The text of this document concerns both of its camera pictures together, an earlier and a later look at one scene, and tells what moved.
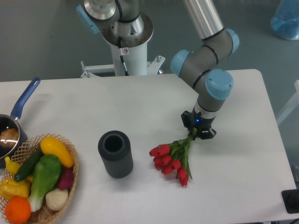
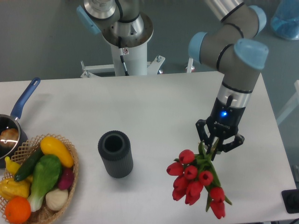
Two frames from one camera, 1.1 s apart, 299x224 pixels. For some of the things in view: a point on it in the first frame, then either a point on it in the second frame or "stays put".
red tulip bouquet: (173, 158) -> (193, 172)
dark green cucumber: (27, 168) stays put
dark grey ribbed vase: (115, 148) stays put
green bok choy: (47, 172) stays put
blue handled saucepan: (12, 137) stays put
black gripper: (203, 125) -> (224, 122)
